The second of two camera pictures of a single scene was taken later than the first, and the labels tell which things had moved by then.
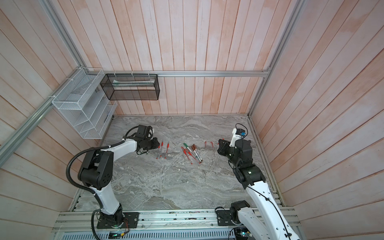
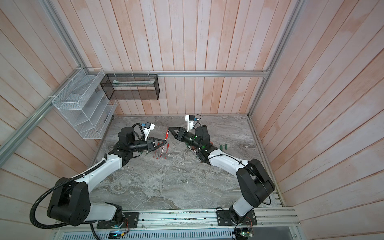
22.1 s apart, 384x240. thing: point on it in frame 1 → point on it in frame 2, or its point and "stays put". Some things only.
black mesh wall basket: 131,86 stays put
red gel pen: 167,146 stays put
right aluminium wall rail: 297,10 stays put
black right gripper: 222,149 → 182,134
